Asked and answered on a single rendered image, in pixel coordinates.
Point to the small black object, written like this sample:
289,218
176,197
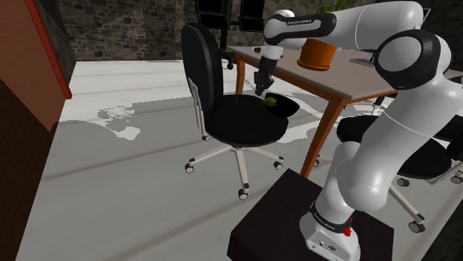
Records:
257,50

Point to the potted plant orange pot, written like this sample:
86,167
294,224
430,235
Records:
317,54

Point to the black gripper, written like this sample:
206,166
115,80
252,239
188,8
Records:
267,65

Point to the dark robot stand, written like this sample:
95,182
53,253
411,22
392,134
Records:
275,217

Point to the red-brown cabinet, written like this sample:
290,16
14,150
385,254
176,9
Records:
25,72

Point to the yellow-green small object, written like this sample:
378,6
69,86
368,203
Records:
270,101

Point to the black bowl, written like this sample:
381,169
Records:
287,107

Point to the black office chair white base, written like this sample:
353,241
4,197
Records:
427,162
242,123

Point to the grey laptop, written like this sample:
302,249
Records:
362,62

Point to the wooden table orange legs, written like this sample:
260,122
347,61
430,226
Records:
347,81

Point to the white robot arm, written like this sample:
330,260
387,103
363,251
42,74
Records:
365,173

